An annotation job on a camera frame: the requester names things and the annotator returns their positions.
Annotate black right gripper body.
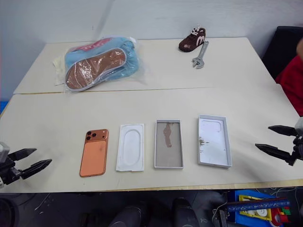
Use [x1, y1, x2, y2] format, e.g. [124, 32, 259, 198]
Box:
[287, 135, 303, 166]

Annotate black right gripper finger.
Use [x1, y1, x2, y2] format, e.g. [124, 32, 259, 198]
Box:
[267, 125, 299, 137]
[254, 143, 291, 162]

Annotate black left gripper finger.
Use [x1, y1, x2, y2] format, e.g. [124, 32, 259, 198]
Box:
[20, 158, 53, 180]
[8, 148, 37, 162]

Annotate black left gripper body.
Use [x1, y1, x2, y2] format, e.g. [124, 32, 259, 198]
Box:
[0, 153, 26, 186]

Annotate white phone box lid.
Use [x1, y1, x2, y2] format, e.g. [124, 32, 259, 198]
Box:
[196, 114, 233, 169]

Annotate white box base grey inside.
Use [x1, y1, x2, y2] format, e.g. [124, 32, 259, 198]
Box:
[154, 119, 185, 170]

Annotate blue storage bin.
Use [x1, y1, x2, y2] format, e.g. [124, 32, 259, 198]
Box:
[233, 188, 303, 227]

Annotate red cloth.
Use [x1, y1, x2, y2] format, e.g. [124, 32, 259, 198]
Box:
[275, 36, 303, 117]

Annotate blue patterned tube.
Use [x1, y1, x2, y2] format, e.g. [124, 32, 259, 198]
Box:
[226, 199, 291, 214]

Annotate orange smartphone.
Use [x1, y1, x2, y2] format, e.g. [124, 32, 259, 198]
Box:
[79, 129, 110, 178]

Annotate colourful toy blocks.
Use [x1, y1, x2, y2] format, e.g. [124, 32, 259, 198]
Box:
[271, 205, 303, 225]

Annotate black chair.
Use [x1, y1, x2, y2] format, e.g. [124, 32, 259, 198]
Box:
[261, 26, 303, 81]

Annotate pale yellow plastic bag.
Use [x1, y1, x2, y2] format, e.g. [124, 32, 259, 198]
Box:
[53, 56, 69, 86]

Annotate white moulded tray insert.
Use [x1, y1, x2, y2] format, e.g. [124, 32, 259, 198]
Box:
[115, 123, 145, 173]

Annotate dark rounded shape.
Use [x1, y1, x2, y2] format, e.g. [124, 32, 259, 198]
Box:
[172, 197, 198, 227]
[109, 205, 148, 227]

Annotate silver adjustable wrench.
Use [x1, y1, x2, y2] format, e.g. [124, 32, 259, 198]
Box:
[191, 40, 210, 70]

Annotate clear bag with blue slippers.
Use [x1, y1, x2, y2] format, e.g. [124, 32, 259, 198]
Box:
[63, 35, 149, 94]

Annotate brown crochet shoe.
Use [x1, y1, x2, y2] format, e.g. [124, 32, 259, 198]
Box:
[178, 23, 207, 52]

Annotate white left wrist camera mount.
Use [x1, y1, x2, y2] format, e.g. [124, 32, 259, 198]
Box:
[0, 141, 10, 163]

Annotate yellow toy frame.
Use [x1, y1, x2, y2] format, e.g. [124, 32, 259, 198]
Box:
[237, 194, 276, 222]

